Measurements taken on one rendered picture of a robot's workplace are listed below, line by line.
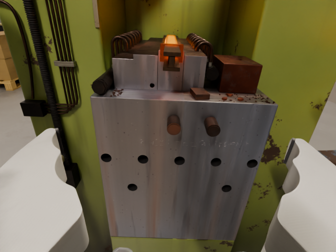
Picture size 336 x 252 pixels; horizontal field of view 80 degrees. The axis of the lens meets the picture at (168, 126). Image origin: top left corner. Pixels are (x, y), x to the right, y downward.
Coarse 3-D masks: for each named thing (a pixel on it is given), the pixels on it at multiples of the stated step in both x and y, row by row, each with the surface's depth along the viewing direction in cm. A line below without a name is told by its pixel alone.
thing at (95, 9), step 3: (93, 0) 49; (96, 0) 49; (93, 3) 50; (96, 3) 50; (93, 6) 50; (96, 6) 50; (93, 9) 50; (96, 9) 50; (93, 12) 50; (96, 12) 50; (96, 15) 51; (96, 18) 51; (96, 21) 51; (96, 24) 52; (99, 24) 52
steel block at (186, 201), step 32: (96, 96) 40; (128, 96) 41; (160, 96) 42; (192, 96) 43; (224, 96) 44; (256, 96) 44; (96, 128) 44; (128, 128) 43; (160, 128) 43; (192, 128) 43; (224, 128) 43; (256, 128) 43; (128, 160) 48; (160, 160) 47; (192, 160) 47; (224, 160) 47; (256, 160) 47; (128, 192) 52; (160, 192) 52; (192, 192) 52; (224, 192) 52; (128, 224) 58; (160, 224) 58; (192, 224) 58; (224, 224) 58
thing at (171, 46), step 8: (168, 40) 52; (176, 40) 53; (160, 48) 40; (168, 48) 35; (176, 48) 36; (160, 56) 41; (168, 56) 35; (176, 56) 41; (168, 64) 34; (176, 64) 35
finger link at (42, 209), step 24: (48, 144) 9; (0, 168) 8; (24, 168) 8; (48, 168) 8; (0, 192) 7; (24, 192) 7; (48, 192) 7; (72, 192) 7; (0, 216) 6; (24, 216) 6; (48, 216) 6; (72, 216) 6; (0, 240) 5; (24, 240) 5; (48, 240) 5; (72, 240) 6
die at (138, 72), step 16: (144, 48) 50; (192, 48) 52; (112, 64) 43; (128, 64) 43; (144, 64) 43; (160, 64) 43; (192, 64) 43; (128, 80) 45; (144, 80) 45; (160, 80) 45; (176, 80) 45; (192, 80) 44
